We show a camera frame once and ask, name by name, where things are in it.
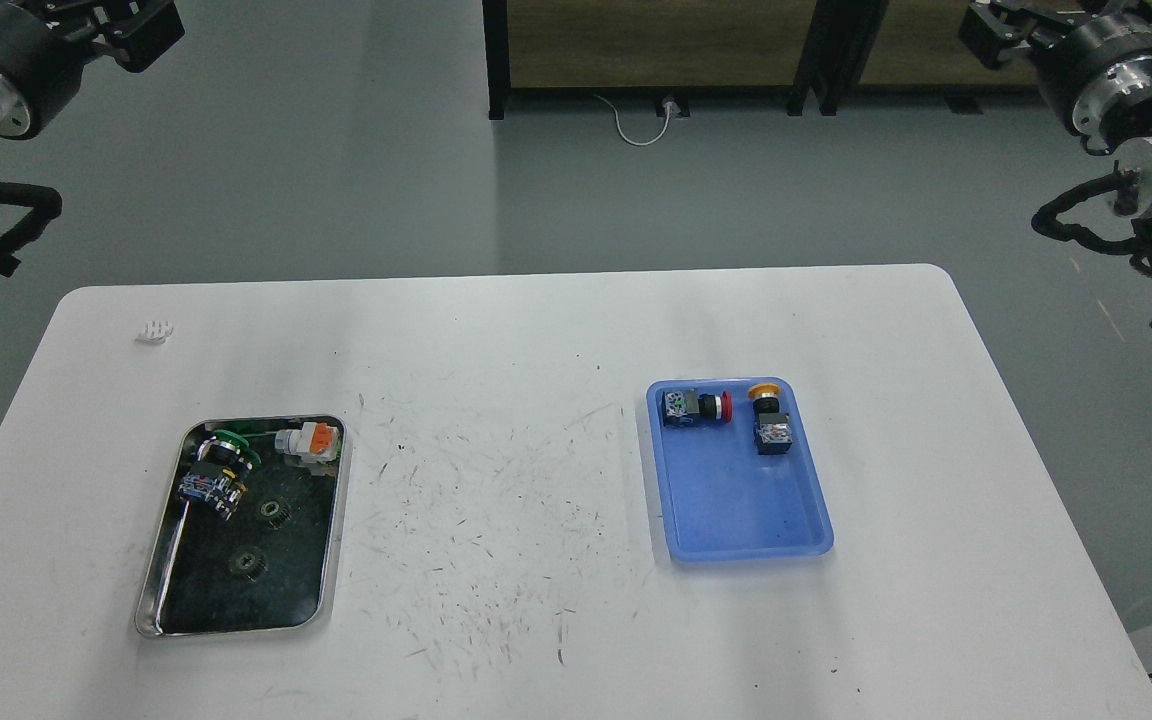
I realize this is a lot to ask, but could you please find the green push button switch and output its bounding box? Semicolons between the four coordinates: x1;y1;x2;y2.
174;430;262;521

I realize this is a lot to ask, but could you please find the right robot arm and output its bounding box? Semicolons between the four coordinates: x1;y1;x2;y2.
957;1;1152;327

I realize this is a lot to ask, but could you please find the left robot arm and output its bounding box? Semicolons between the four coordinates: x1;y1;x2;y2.
0;1;185;276

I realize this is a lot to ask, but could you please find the small white plastic clip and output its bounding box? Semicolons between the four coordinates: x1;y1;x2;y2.
134;320;175;346

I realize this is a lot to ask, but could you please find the red push button switch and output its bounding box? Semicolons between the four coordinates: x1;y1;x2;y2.
660;388;733;427

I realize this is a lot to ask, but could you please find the orange white switch module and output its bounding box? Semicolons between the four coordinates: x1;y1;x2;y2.
273;420;342;467

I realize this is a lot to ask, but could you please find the black gear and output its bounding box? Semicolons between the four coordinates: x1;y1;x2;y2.
228;548;268;582
259;498;291;529

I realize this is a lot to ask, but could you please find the black frame wooden cabinet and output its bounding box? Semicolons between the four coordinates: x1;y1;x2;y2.
483;1;844;120

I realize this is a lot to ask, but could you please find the silver metal tray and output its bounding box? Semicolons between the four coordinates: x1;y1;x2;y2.
132;414;349;639

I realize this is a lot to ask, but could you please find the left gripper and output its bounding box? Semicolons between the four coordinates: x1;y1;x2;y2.
0;1;185;108

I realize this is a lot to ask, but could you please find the yellow push button switch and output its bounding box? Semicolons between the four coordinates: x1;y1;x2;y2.
748;382;794;456

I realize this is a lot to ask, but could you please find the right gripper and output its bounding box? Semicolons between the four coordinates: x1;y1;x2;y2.
957;1;1152;103

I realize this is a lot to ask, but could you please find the white cable on floor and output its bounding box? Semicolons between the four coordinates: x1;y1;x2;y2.
593;93;682;147

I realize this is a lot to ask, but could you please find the blue plastic tray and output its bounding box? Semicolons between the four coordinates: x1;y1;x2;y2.
645;376;835;562

